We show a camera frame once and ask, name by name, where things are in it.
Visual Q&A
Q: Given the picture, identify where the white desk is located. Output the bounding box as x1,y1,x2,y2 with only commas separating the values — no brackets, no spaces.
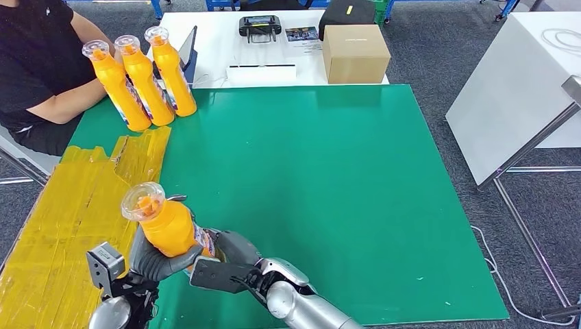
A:
146,10,391,89

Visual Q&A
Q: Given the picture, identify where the black bag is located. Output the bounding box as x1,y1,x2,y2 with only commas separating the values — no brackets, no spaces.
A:
317,0,377,42

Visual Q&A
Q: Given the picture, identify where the tablet in blue case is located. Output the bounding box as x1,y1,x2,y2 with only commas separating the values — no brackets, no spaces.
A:
178,25,199,86

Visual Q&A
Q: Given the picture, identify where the yellow taped sheet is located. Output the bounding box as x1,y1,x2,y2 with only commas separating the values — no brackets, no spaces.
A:
0,126,172,329

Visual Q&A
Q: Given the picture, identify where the brown cardboard box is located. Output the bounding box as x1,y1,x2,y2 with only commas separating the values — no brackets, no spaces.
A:
322,24,391,85

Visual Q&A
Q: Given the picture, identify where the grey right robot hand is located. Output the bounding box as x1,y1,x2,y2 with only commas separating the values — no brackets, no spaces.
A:
208,227,263,267

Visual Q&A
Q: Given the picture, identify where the green work table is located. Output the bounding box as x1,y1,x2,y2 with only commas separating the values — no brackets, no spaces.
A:
68,84,509,328

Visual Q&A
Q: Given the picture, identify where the printed leaflet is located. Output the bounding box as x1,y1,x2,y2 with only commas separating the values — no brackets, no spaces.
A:
284,26,322,54

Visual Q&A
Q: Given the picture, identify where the orange detergent bottle clear cap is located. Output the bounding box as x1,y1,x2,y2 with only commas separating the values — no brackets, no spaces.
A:
121,182,218,273
82,40,153,132
144,25,198,118
114,34,175,127

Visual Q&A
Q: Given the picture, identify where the steel table frame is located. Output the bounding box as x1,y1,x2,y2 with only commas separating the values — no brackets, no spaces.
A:
476,75,581,321

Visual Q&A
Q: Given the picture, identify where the person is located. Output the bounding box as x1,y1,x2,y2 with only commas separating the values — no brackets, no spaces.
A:
0,0,123,158

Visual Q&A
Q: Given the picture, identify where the green plastic crate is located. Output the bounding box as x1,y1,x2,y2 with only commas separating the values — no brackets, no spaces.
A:
373,0,391,27

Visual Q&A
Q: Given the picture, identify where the white tilted table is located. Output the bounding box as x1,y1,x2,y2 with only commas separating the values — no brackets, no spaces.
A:
445,11,581,186

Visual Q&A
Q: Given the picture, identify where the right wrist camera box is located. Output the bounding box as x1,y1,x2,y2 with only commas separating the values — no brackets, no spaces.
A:
189,256,262,295

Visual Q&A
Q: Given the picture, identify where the black remote controller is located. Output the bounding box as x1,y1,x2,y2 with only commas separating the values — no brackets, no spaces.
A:
238,15,282,45

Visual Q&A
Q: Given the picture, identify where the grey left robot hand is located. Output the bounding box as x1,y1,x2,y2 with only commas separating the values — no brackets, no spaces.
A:
129,194,203,282

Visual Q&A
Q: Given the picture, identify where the white chair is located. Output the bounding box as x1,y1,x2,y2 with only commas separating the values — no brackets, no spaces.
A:
0,127,62,187

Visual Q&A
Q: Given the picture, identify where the long blue metal rack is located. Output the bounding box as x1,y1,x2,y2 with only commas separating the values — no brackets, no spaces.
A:
205,0,521,23

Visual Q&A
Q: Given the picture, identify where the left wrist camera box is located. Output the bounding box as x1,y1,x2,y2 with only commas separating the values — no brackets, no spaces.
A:
86,241,132,298

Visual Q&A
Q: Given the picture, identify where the long white box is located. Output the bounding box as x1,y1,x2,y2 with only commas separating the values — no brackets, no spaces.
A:
225,64,297,86

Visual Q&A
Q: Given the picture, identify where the coiled white cable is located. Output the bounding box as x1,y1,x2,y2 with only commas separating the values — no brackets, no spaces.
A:
541,27,581,56

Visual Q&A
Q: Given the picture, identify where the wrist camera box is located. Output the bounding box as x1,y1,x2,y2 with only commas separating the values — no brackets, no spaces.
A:
189,256,262,295
86,241,132,298

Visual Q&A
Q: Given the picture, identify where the short blue metal rack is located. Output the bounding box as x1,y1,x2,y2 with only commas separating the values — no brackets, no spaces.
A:
63,0,165,20

